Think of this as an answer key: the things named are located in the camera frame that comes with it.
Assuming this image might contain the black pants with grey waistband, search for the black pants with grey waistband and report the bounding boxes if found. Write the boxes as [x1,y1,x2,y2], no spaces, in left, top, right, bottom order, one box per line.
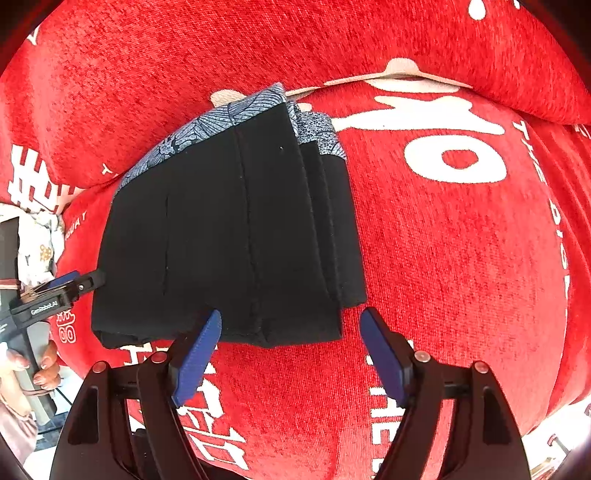
[91,84,367,349]

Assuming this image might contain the person left hand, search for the person left hand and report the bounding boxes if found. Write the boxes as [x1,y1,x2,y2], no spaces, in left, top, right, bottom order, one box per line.
[0,339,62,416]

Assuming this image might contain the white floral cloth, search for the white floral cloth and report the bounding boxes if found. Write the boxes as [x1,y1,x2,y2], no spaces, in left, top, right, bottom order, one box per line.
[1,204,65,287]

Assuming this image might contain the red wedding bed quilt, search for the red wedding bed quilt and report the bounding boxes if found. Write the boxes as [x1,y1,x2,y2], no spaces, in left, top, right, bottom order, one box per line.
[0,73,591,480]

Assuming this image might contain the red wedding pillow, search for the red wedding pillow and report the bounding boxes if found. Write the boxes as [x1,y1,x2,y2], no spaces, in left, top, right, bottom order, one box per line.
[1,1,590,188]

